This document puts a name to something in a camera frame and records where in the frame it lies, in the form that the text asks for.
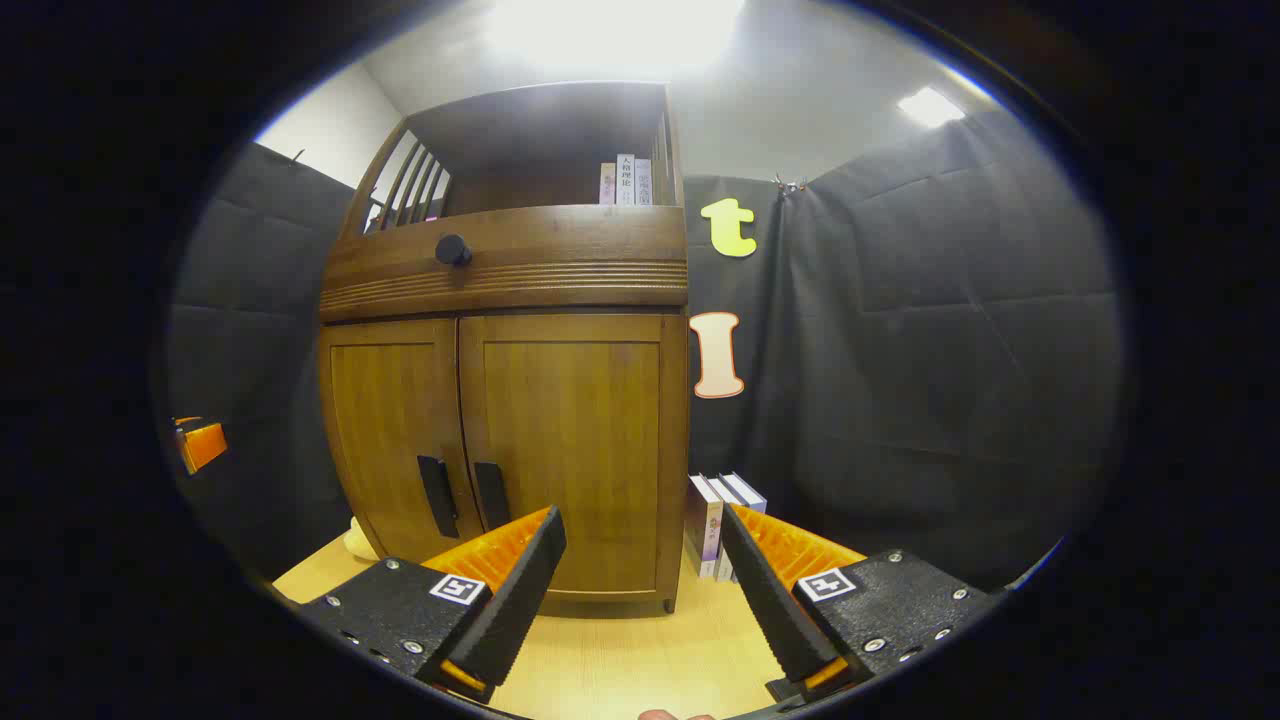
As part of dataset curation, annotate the black door handle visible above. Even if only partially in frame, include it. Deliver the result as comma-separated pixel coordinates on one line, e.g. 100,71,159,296
417,456,461,539
472,462,511,531

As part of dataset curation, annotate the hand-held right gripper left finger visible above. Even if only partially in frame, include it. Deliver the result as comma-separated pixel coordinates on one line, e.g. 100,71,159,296
300,505,568,704

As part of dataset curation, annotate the wooden double-door shoe cabinet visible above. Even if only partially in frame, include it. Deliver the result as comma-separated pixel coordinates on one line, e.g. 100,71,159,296
318,80,691,613

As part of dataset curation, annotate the purple and white book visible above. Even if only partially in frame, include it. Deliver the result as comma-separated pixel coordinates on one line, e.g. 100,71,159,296
685,475,724,579

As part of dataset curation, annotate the wooden shoe cabinet door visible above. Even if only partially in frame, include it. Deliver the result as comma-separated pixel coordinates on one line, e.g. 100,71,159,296
318,318,481,566
458,312,691,601

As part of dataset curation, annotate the white cover book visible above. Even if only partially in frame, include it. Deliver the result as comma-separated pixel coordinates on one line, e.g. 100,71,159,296
720,472,768,516
705,475,746,583

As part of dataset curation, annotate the ceiling light panel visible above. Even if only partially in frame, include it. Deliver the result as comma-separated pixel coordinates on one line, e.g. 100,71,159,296
485,0,746,76
895,87,966,129

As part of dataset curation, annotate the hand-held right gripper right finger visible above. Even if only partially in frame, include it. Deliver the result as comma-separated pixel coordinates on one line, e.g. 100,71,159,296
720,503,1001,701

